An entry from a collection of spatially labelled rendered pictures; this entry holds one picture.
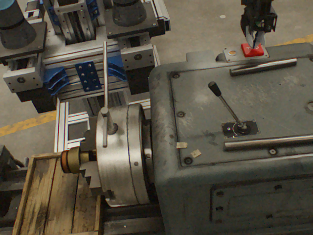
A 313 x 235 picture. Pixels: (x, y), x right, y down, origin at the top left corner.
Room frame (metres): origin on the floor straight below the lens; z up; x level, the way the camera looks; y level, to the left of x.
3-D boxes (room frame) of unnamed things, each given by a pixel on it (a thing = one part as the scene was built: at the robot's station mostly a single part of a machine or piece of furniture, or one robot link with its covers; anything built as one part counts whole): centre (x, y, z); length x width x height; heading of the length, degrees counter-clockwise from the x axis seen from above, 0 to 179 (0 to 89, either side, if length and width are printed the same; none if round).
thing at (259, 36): (0.80, -0.35, 1.32); 0.06 x 0.03 x 0.09; 176
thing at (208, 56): (0.84, -0.17, 1.24); 0.09 x 0.08 x 0.03; 86
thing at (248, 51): (0.83, -0.34, 1.26); 0.06 x 0.06 x 0.02; 86
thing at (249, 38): (0.80, -0.32, 1.32); 0.06 x 0.03 x 0.09; 176
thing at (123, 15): (1.32, 0.05, 1.21); 0.15 x 0.15 x 0.10
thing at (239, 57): (0.83, -0.31, 1.23); 0.13 x 0.08 x 0.05; 86
